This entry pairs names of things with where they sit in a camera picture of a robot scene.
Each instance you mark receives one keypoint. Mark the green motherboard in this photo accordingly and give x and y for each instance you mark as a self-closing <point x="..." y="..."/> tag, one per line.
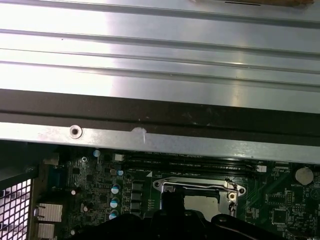
<point x="262" y="200"/>

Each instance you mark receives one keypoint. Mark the silver CPU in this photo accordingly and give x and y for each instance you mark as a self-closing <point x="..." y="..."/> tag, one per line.
<point x="200" y="203"/>

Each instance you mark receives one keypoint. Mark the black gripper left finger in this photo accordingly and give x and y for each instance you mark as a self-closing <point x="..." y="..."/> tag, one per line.
<point x="140" y="228"/>

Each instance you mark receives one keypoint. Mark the silver rear port block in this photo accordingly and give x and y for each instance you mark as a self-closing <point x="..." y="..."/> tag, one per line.
<point x="50" y="212"/>
<point x="46" y="231"/>

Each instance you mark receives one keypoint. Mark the black PC case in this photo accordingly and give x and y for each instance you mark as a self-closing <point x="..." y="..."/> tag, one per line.
<point x="100" y="105"/>

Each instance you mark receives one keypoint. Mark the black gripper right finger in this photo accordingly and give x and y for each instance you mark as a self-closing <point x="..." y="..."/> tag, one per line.
<point x="195" y="227"/>

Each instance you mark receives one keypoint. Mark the black RAM slot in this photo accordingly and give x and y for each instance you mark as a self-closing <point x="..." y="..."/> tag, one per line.
<point x="187" y="158"/>
<point x="200" y="171"/>
<point x="200" y="165"/>

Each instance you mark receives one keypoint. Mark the CPU socket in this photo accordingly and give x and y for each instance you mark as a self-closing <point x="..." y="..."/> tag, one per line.
<point x="157" y="185"/>

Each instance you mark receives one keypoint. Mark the thin metal locking lever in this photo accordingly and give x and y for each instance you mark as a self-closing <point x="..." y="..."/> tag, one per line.
<point x="235" y="190"/>

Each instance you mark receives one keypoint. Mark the round coin cell battery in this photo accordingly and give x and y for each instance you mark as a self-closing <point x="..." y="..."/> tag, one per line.
<point x="303" y="175"/>

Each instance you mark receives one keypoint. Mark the metal socket cover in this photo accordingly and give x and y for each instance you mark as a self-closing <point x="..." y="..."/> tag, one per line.
<point x="232" y="196"/>

